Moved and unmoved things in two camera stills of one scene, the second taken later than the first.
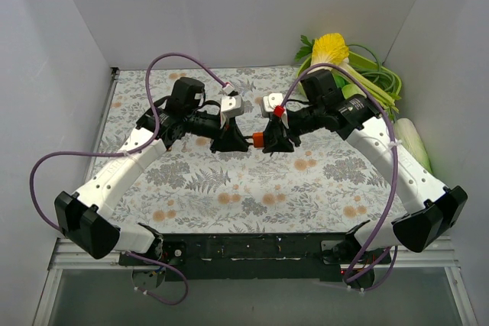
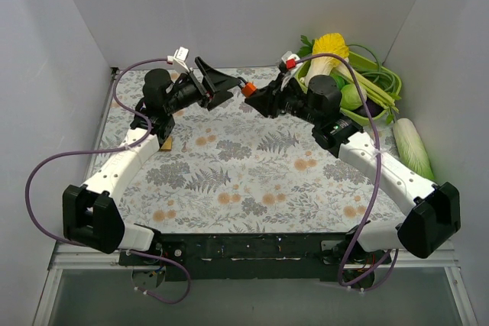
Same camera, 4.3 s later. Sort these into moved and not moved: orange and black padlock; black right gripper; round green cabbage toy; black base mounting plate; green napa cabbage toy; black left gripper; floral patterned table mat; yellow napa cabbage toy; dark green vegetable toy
Moved: orange and black padlock; black right gripper; black left gripper
Not moved: black base mounting plate; green napa cabbage toy; floral patterned table mat; yellow napa cabbage toy; dark green vegetable toy; round green cabbage toy
